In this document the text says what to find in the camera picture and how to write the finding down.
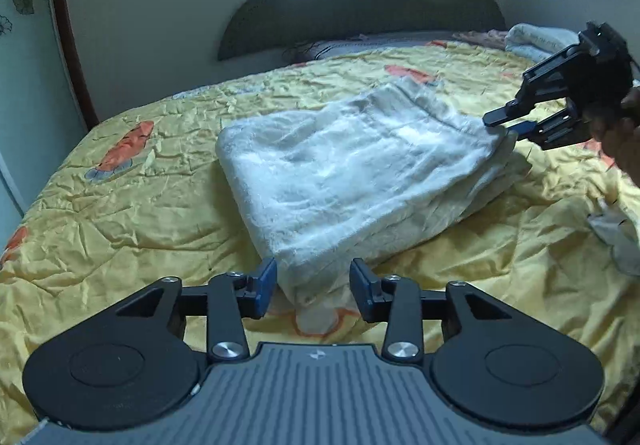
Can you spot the person's right hand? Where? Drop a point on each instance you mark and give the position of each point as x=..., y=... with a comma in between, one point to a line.
x=617, y=130

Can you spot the folded light blue blanket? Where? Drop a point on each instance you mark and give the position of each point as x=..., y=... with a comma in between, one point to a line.
x=542, y=40

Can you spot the blue-grey bed sheet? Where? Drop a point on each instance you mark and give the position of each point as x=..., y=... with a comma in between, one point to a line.
x=345, y=45

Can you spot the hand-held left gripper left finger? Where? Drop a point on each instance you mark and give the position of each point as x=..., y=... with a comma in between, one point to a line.
x=265, y=286

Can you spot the white towel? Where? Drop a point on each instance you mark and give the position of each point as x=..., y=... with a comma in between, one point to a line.
x=360, y=175

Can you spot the white crumpled cloth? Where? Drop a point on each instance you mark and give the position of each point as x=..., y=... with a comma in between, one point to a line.
x=617, y=235

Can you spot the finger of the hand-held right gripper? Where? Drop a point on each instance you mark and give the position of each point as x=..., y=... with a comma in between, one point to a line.
x=542, y=80
x=550, y=131

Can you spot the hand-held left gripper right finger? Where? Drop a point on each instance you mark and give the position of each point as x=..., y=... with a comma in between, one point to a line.
x=361, y=286

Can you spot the yellow carrot-print blanket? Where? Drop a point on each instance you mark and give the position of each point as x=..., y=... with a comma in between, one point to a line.
x=125, y=205

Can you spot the flower wall sticker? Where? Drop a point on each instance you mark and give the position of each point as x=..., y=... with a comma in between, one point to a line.
x=23, y=1
x=4, y=24

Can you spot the dark wooden door frame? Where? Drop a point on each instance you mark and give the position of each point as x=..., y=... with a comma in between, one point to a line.
x=70, y=25

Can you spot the pink crumpled cloth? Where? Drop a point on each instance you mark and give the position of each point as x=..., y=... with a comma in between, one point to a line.
x=482, y=37

